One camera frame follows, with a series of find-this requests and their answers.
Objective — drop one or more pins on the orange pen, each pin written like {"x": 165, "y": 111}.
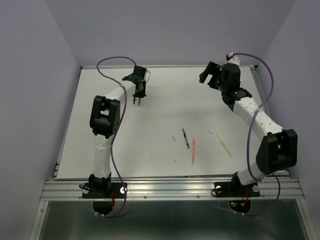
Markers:
{"x": 193, "y": 151}

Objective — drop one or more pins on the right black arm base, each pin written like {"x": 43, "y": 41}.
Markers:
{"x": 239, "y": 196}

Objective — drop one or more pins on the green pen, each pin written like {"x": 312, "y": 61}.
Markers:
{"x": 185, "y": 138}

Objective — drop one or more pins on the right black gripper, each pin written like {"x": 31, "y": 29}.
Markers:
{"x": 212, "y": 68}

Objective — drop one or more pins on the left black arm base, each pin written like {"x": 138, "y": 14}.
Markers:
{"x": 106, "y": 203}

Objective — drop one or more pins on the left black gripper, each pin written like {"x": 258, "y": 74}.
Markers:
{"x": 141, "y": 94}

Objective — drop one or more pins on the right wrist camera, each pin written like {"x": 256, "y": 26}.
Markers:
{"x": 232, "y": 59}

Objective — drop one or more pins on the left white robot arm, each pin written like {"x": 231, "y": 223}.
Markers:
{"x": 105, "y": 120}

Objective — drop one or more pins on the aluminium mounting rail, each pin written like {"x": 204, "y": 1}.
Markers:
{"x": 172, "y": 189}

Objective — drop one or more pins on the yellow pen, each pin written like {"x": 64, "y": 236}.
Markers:
{"x": 224, "y": 145}

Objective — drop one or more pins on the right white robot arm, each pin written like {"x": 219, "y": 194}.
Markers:
{"x": 278, "y": 148}

